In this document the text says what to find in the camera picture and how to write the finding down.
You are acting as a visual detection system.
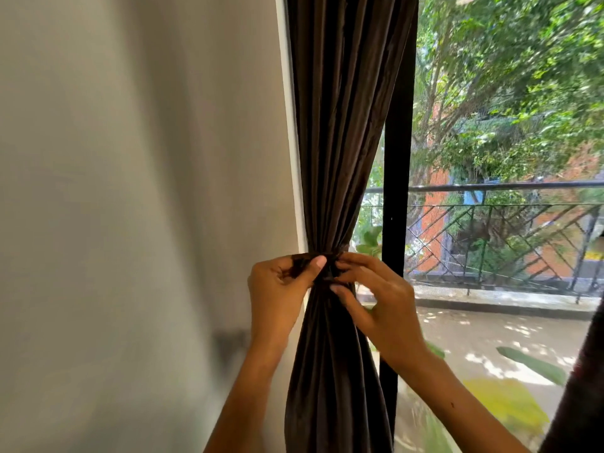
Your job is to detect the person's right hand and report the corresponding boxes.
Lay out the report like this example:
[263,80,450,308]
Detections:
[328,252,428,369]

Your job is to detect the person's left hand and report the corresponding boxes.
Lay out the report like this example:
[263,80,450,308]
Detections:
[247,254,327,357]

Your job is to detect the dark brown curtain tie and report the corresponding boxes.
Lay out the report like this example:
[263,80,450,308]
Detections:
[290,252,355,286]

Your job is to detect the dark brown curtain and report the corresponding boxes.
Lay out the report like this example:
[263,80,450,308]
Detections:
[540,296,604,453]
[284,0,418,453]

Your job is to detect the person's left forearm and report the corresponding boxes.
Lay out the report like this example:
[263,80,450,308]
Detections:
[203,342,296,453]

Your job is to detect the large green plant leaves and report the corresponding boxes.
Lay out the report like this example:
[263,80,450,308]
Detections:
[367,342,569,439]

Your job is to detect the black metal balcony railing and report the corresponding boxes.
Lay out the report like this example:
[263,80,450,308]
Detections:
[358,181,604,305]

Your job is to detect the green trees outside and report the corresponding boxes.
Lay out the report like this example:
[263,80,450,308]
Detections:
[351,0,604,260]

